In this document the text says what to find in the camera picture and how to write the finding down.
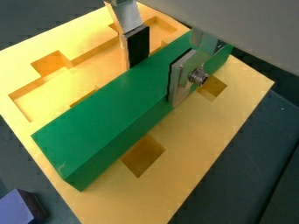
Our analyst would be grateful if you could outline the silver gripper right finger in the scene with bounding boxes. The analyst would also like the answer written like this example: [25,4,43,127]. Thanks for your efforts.
[167,28,224,107]

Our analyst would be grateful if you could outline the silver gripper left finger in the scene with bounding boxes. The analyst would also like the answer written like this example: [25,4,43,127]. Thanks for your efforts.
[103,0,150,68]

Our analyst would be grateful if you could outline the green rectangular block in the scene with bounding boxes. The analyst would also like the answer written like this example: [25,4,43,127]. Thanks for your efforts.
[31,31,235,193]

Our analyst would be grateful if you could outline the yellow slotted board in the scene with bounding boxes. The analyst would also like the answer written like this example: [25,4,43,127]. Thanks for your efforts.
[0,6,272,224]

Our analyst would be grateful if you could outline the purple E-shaped block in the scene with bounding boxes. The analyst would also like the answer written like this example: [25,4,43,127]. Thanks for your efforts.
[0,189,48,224]

